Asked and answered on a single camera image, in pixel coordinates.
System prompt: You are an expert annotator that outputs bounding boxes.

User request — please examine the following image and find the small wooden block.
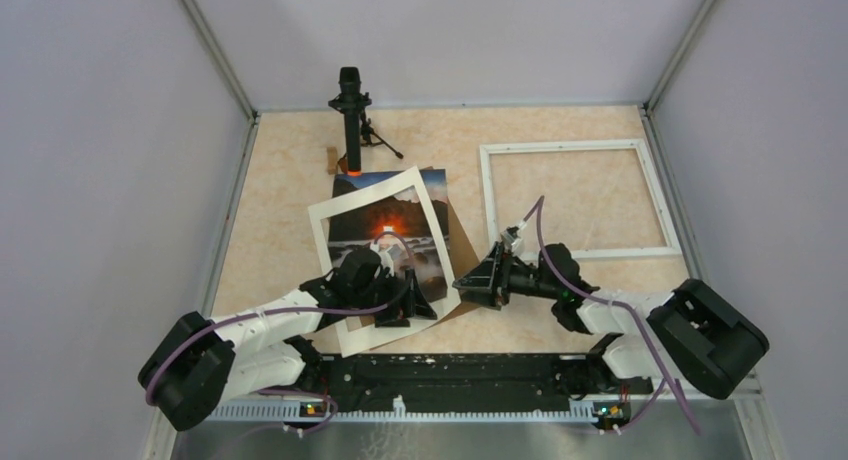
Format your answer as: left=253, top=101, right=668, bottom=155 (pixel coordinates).
left=325, top=147, right=339, bottom=175

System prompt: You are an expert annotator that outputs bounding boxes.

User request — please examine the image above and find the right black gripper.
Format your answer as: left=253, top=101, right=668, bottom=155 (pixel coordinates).
left=453, top=241, right=560, bottom=310

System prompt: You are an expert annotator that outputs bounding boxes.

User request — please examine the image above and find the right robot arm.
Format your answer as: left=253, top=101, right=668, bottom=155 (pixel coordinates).
left=453, top=242, right=770, bottom=400

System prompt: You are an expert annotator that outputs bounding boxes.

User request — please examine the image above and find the white picture frame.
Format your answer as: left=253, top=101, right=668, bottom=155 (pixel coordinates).
left=479, top=138, right=683, bottom=260

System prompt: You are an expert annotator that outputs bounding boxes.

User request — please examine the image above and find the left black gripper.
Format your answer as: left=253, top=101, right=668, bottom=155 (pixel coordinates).
left=350, top=266, right=436, bottom=327

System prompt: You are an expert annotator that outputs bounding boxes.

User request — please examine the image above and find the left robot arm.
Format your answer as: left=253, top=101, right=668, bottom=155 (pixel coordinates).
left=138, top=248, right=438, bottom=431

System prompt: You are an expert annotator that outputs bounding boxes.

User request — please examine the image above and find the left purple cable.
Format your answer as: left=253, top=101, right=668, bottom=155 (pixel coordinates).
left=144, top=230, right=419, bottom=438

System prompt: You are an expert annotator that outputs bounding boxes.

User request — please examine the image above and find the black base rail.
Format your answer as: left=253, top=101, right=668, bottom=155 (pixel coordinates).
left=291, top=353, right=656, bottom=419

